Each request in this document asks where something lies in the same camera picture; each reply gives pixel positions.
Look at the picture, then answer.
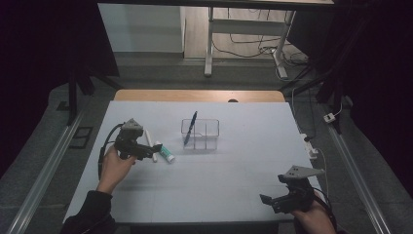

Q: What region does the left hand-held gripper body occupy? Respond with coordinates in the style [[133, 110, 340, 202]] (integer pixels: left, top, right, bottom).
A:
[[114, 118, 154, 161]]

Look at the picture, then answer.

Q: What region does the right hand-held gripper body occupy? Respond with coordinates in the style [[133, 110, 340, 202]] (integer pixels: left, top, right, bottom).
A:
[[271, 165, 325, 215]]

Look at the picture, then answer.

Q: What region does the white green glue stick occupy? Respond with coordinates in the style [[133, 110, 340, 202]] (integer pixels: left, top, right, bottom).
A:
[[154, 140, 176, 164]]

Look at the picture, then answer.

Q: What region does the white pen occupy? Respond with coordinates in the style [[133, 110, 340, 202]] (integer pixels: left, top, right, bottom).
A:
[[144, 129, 159, 163]]

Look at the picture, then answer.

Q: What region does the blue pen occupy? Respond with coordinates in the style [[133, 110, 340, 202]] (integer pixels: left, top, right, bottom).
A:
[[183, 110, 199, 146]]

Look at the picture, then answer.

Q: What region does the clear plastic pen organizer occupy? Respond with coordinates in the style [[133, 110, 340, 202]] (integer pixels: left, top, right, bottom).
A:
[[180, 118, 220, 151]]

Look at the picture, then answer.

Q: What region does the person's right hand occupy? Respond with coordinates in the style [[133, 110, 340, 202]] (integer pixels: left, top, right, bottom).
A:
[[290, 191, 337, 234]]

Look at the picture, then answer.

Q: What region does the person's left hand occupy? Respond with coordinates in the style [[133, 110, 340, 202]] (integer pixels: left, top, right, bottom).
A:
[[96, 145, 137, 195]]

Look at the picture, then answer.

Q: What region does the white table cover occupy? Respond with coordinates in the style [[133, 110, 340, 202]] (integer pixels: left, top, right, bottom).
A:
[[62, 100, 325, 224]]

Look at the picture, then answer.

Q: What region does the white power strip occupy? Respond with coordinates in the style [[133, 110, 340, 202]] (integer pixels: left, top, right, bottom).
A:
[[300, 133, 319, 160]]

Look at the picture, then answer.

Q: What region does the black stand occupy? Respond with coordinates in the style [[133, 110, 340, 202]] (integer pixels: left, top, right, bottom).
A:
[[66, 61, 123, 126], [279, 64, 345, 135]]

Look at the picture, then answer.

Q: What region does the white panel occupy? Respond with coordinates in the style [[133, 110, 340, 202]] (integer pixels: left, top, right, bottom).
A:
[[97, 3, 186, 54]]

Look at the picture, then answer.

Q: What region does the dark curtain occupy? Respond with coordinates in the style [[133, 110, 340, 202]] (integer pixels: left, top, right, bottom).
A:
[[288, 0, 413, 196], [0, 0, 120, 176]]

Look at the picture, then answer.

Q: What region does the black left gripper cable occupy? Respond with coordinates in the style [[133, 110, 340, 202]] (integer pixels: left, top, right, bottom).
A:
[[97, 123, 125, 179]]

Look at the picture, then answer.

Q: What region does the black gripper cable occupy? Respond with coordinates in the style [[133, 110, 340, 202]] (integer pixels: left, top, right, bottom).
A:
[[97, 123, 125, 179], [311, 188, 339, 228]]

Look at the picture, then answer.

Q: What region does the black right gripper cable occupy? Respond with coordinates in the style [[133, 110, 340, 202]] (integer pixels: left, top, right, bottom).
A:
[[311, 188, 339, 228]]

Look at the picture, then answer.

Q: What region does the white power strip cable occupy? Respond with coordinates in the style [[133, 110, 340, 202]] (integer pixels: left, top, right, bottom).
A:
[[316, 147, 330, 199]]

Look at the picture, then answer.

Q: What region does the aluminium rail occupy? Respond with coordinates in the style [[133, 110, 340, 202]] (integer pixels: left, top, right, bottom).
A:
[[327, 125, 393, 234], [6, 110, 86, 234]]

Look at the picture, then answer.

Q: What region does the black floor cable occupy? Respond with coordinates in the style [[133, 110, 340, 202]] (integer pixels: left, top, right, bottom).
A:
[[212, 8, 310, 66]]

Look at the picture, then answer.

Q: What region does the white desk frame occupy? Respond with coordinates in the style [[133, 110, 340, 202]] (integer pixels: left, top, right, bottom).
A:
[[204, 6, 297, 80]]

